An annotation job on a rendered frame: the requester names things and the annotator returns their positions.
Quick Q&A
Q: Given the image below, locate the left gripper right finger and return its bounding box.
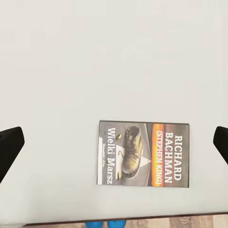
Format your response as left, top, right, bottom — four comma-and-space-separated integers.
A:
213, 126, 228, 164

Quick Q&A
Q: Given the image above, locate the hardback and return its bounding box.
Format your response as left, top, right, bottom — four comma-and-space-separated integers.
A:
97, 120, 190, 188

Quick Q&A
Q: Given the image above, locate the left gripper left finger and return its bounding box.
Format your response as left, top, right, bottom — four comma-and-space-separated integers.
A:
0, 126, 25, 183

